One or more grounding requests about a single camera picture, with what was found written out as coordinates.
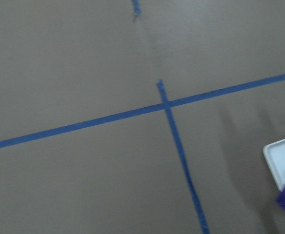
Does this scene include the white towel rack base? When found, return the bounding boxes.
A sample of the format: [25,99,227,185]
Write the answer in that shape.
[263,134,285,234]

